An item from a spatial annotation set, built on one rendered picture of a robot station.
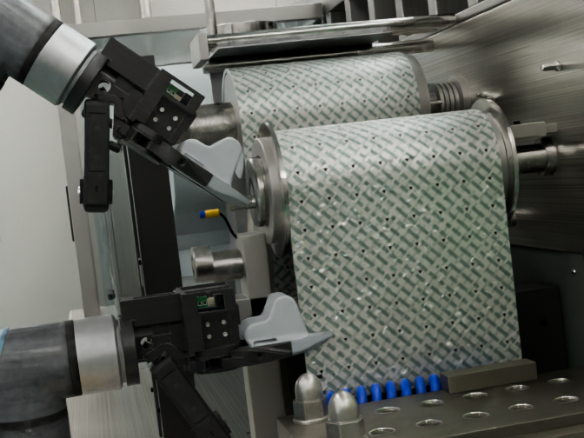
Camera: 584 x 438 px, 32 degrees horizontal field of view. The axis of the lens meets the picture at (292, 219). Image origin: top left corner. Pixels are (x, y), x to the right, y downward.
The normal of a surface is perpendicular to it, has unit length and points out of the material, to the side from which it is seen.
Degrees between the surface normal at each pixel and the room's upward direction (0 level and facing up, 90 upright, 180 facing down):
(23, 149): 90
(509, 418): 0
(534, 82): 90
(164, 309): 90
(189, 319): 90
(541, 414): 0
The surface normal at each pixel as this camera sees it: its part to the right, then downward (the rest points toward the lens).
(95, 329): 0.06, -0.69
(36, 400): 0.48, -0.01
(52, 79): -0.07, 0.43
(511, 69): -0.97, 0.13
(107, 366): 0.22, 0.21
